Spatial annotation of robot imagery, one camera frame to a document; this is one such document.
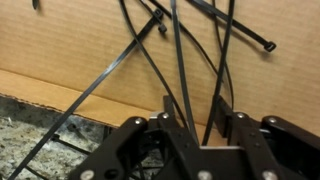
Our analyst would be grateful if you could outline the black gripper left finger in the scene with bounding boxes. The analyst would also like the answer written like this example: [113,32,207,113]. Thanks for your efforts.
[68,95,201,180]

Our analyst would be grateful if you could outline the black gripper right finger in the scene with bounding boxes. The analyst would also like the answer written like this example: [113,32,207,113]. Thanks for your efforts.
[214,95,320,180]

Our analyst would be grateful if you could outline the shallow cardboard box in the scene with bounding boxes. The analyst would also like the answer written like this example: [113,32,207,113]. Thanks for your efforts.
[0,0,320,148]

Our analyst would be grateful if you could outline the black cable tie heap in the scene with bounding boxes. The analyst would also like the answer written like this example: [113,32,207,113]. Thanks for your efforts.
[19,123,161,180]

